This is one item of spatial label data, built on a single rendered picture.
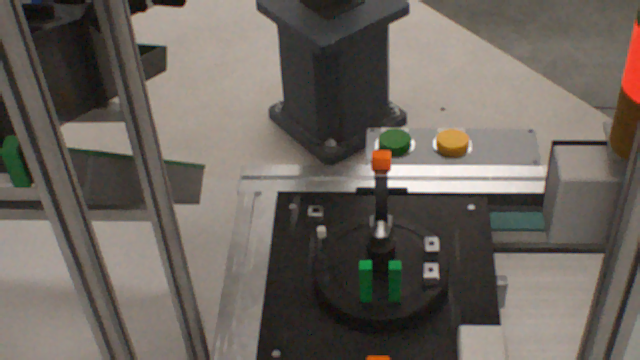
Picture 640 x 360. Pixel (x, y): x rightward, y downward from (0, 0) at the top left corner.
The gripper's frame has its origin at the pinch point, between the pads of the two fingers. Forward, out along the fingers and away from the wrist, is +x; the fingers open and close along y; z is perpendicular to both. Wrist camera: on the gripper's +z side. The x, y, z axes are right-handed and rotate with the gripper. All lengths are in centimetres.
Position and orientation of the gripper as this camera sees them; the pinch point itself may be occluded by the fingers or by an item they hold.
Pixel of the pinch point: (69, 10)
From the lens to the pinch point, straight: 84.4
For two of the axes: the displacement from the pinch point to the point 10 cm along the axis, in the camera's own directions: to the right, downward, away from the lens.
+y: 9.5, 1.5, -2.6
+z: -1.4, -5.3, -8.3
